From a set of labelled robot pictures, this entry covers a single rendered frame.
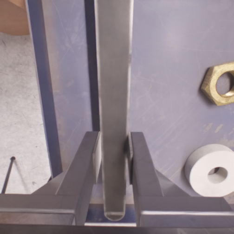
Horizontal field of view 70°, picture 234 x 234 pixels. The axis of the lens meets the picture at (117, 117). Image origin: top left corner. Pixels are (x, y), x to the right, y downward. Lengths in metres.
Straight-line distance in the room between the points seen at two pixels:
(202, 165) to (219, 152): 0.03
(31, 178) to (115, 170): 1.38
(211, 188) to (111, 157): 0.16
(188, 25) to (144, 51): 0.05
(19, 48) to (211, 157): 1.17
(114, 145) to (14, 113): 1.21
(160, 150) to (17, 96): 1.14
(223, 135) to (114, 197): 0.16
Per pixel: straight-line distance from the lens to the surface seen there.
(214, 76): 0.22
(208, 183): 0.27
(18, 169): 1.53
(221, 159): 0.25
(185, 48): 0.22
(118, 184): 0.18
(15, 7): 0.73
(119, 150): 0.16
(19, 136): 1.39
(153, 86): 0.21
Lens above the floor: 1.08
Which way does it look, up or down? 72 degrees down
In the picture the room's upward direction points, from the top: 177 degrees counter-clockwise
